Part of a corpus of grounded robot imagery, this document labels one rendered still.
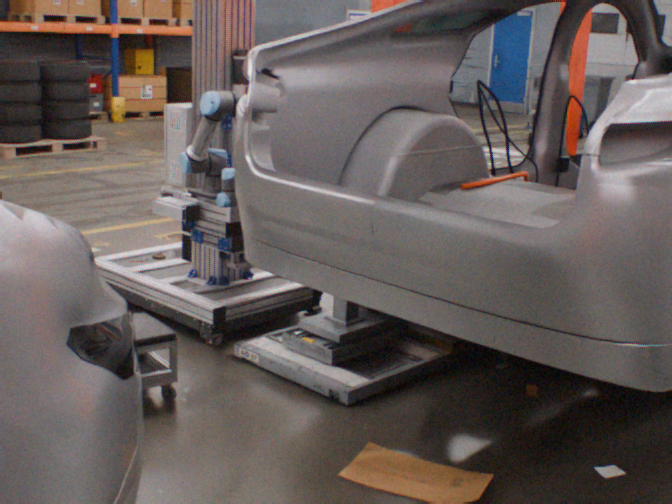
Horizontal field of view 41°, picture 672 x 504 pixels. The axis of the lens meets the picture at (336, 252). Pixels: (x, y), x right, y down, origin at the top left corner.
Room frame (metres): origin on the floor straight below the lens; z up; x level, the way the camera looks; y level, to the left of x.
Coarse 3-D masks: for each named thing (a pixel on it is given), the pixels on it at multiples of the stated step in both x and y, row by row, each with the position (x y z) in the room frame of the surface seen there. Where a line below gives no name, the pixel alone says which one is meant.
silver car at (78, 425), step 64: (0, 256) 1.04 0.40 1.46; (64, 256) 1.17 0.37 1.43; (0, 320) 1.02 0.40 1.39; (64, 320) 1.14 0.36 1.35; (128, 320) 1.42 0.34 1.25; (0, 384) 1.00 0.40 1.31; (64, 384) 1.10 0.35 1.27; (128, 384) 1.29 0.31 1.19; (0, 448) 0.99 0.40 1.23; (64, 448) 1.09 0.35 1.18; (128, 448) 1.27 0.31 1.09
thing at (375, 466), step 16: (368, 448) 3.42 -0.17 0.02; (384, 448) 3.43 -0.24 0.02; (352, 464) 3.29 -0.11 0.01; (368, 464) 3.30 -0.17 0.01; (384, 464) 3.31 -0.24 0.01; (400, 464) 3.31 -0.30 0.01; (416, 464) 3.32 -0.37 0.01; (432, 464) 3.32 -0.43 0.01; (352, 480) 3.17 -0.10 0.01; (368, 480) 3.17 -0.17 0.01; (384, 480) 3.18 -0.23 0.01; (400, 480) 3.19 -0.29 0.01; (416, 480) 3.19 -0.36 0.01; (432, 480) 3.19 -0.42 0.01; (448, 480) 3.20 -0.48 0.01; (464, 480) 3.20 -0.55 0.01; (480, 480) 3.18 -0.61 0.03; (416, 496) 3.06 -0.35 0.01; (432, 496) 3.07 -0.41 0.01; (448, 496) 3.08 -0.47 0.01; (464, 496) 3.06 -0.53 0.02
